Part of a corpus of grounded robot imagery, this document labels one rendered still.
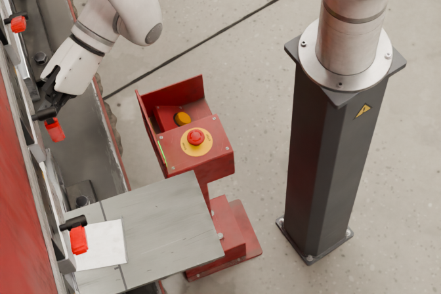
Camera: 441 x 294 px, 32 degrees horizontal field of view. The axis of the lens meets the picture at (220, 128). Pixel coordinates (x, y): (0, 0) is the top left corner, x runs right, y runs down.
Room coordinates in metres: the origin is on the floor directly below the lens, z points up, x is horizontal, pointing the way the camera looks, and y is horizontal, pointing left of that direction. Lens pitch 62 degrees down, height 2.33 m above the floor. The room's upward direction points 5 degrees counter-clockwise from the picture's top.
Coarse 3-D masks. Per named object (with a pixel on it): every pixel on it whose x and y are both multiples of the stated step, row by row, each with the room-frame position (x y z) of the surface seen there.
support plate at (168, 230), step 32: (128, 192) 0.60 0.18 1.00; (160, 192) 0.59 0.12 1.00; (192, 192) 0.58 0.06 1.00; (128, 224) 0.53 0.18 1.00; (160, 224) 0.53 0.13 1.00; (192, 224) 0.52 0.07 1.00; (128, 256) 0.47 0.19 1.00; (160, 256) 0.47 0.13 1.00; (192, 256) 0.46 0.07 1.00; (224, 256) 0.46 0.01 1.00; (96, 288) 0.42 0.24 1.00; (128, 288) 0.41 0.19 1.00
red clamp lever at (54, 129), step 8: (40, 112) 0.64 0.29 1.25; (48, 112) 0.64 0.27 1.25; (56, 112) 0.64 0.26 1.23; (32, 120) 0.63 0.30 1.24; (40, 120) 0.63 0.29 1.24; (48, 120) 0.63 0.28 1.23; (56, 120) 0.64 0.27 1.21; (48, 128) 0.63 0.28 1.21; (56, 128) 0.63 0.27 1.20; (56, 136) 0.63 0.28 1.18; (64, 136) 0.64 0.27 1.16
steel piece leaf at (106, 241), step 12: (96, 228) 0.53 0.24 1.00; (108, 228) 0.53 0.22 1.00; (120, 228) 0.52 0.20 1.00; (96, 240) 0.51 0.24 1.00; (108, 240) 0.50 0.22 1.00; (120, 240) 0.50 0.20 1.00; (96, 252) 0.48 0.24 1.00; (108, 252) 0.48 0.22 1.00; (120, 252) 0.48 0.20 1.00; (84, 264) 0.46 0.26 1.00; (96, 264) 0.46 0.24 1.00; (108, 264) 0.46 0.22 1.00
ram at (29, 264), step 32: (0, 96) 0.54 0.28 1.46; (0, 128) 0.46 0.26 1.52; (0, 160) 0.39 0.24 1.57; (0, 192) 0.33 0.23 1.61; (32, 192) 0.43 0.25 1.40; (0, 224) 0.28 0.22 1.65; (32, 224) 0.36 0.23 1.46; (0, 256) 0.24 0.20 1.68; (32, 256) 0.30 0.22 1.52; (0, 288) 0.20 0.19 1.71; (32, 288) 0.25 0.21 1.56
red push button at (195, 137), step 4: (192, 132) 0.81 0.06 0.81; (196, 132) 0.81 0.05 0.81; (200, 132) 0.81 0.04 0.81; (188, 136) 0.80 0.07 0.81; (192, 136) 0.80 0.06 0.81; (196, 136) 0.80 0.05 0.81; (200, 136) 0.80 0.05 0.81; (204, 136) 0.80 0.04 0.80; (188, 140) 0.79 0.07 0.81; (192, 140) 0.79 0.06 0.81; (196, 140) 0.79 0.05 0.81; (200, 140) 0.79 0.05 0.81; (192, 144) 0.78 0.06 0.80; (196, 144) 0.78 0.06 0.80
